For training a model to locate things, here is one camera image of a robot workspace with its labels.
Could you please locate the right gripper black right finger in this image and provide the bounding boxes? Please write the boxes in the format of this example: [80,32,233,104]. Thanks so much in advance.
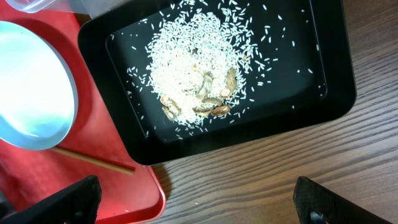
[293,176,390,224]

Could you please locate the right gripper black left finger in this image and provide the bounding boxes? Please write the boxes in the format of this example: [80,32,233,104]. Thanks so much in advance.
[1,175,102,224]

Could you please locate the wooden chopstick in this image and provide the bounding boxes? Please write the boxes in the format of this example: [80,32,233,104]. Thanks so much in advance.
[50,147,134,175]

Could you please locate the light blue plate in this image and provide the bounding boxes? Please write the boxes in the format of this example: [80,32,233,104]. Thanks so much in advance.
[1,21,78,151]

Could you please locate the black food waste tray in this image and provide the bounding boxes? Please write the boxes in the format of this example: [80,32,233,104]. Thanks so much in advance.
[78,0,356,165]

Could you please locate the clear plastic waste bin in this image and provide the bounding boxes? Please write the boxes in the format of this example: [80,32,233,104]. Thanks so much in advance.
[4,0,128,18]

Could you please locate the red plastic tray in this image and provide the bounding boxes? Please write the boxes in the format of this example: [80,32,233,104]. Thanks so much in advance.
[1,1,166,223]

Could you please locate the pile of rice and scraps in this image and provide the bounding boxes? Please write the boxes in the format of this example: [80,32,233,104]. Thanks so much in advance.
[110,0,324,141]

